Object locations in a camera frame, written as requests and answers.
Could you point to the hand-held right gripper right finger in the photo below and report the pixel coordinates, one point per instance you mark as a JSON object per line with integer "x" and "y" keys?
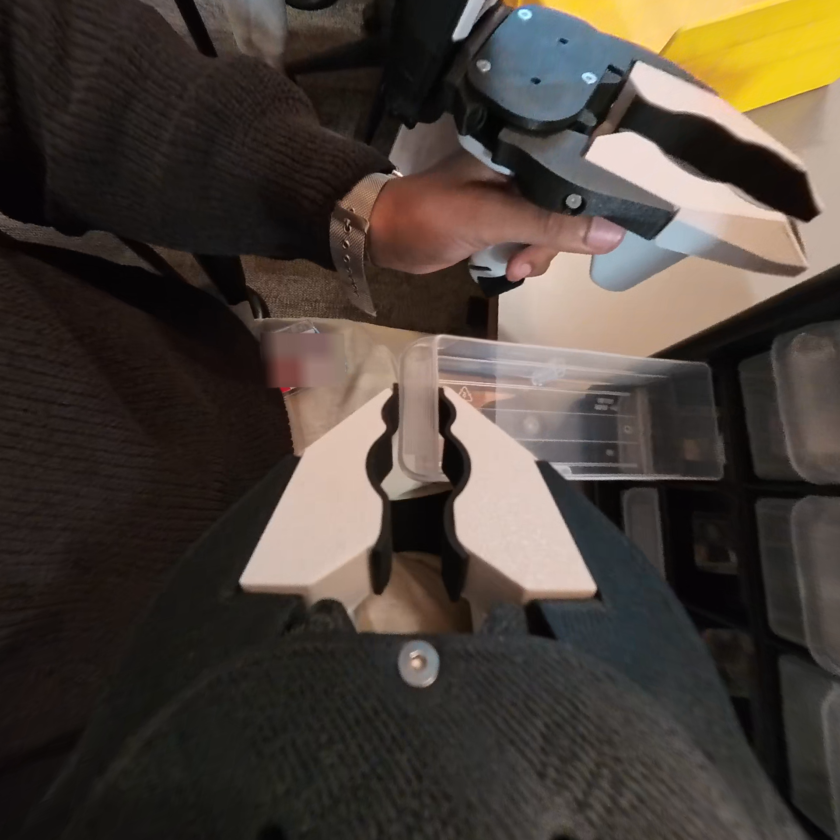
{"x": 518, "y": 525}

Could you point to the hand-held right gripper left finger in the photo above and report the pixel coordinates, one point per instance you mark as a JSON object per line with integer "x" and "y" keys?
{"x": 315, "y": 525}

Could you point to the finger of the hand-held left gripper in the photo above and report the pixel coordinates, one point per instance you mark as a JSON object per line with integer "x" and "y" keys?
{"x": 715, "y": 111}
{"x": 722, "y": 229}

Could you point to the transparent plastic drawer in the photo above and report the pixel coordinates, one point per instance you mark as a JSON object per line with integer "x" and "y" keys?
{"x": 590, "y": 394}

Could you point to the black drawer cabinet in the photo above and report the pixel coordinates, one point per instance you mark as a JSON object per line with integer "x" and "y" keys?
{"x": 735, "y": 489}

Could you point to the person's left forearm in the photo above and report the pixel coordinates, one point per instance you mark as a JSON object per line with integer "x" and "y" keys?
{"x": 164, "y": 131}

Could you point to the white desk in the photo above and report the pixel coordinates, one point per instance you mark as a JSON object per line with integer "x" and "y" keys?
{"x": 590, "y": 315}

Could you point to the person's left hand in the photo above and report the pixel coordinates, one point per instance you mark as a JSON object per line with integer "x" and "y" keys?
{"x": 446, "y": 216}

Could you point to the yellow plastic bin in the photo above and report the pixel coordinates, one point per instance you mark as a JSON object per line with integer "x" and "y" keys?
{"x": 754, "y": 59}

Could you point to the silver mesh wristwatch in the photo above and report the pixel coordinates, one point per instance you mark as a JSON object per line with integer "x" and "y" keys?
{"x": 351, "y": 229}

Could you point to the rows of clear cabinet drawers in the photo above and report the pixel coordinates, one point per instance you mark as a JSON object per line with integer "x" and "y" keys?
{"x": 800, "y": 577}

